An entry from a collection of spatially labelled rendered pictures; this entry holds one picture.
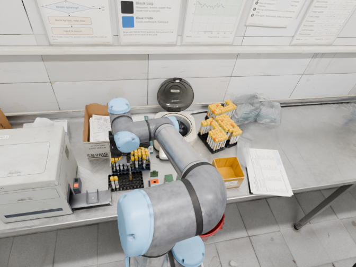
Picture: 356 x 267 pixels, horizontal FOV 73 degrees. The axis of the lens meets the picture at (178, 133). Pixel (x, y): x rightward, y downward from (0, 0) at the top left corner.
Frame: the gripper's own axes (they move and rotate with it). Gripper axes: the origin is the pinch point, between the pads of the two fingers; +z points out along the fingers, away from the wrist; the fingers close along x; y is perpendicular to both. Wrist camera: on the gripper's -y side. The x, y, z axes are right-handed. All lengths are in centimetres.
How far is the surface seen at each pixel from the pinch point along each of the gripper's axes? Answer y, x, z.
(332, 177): -114, 13, 18
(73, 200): 25.8, 8.4, 13.7
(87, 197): 19.7, 9.2, 10.9
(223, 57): -58, -50, -22
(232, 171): -55, 2, 17
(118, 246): 12, 2, 105
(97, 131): 15.9, -30.8, 11.3
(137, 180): -3.3, 1.1, 15.8
